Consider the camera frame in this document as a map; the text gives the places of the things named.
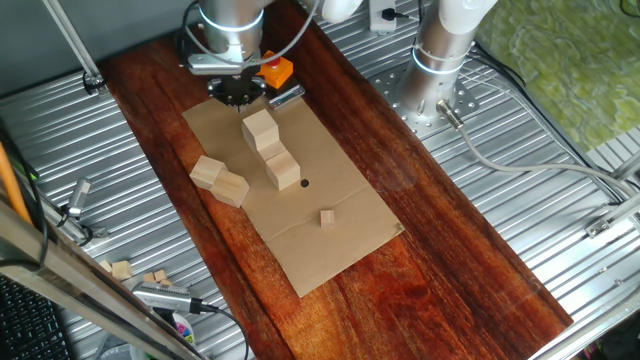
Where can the reddish brown wooden board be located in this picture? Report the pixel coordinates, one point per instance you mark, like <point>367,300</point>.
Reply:
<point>400,280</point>

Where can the aluminium frame beam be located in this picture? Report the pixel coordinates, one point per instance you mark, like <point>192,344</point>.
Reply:
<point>75,290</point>

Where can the silver robot mounting plate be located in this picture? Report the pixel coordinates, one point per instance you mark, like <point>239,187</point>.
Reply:
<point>467,97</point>

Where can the silver ridged camera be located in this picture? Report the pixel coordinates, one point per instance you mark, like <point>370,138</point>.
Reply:
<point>160,297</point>

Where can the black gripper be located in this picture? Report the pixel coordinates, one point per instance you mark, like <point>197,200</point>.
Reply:
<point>239,90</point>

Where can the silver camera on stand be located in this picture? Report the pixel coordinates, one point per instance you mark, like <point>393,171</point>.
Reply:
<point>80,194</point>

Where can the orange emergency stop button box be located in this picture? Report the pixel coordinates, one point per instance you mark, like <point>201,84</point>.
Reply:
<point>277,72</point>

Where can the aluminium profile rail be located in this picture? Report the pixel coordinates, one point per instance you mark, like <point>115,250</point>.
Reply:
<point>630,167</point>
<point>620,212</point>

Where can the metal camera stand bracket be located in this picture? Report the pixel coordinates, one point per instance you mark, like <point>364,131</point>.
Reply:
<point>95,232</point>

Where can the orange tube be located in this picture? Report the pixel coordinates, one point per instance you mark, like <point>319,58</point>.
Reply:
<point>9,182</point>

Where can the tiny wooden cube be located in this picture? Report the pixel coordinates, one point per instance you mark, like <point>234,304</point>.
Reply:
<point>166,283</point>
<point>149,276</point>
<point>160,275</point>

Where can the white power strip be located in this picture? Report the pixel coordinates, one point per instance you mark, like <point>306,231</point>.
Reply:
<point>378,20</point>

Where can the brown cardboard sheet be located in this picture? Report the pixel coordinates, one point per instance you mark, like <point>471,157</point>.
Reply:
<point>310,225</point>

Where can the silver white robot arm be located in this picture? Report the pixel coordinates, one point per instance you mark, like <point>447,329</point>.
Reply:
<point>435,60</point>

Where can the black keyboard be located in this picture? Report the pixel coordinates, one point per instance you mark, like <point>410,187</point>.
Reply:
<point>25,330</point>

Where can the thin metal stand rod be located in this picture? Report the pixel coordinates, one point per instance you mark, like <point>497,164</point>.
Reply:
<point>74,45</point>

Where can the silver camera mount bracket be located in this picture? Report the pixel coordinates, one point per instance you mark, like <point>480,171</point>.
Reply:
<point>215,64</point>

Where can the small wooden cube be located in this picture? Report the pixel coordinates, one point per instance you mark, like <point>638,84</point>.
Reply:
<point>121,270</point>
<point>327,218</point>
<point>105,265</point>

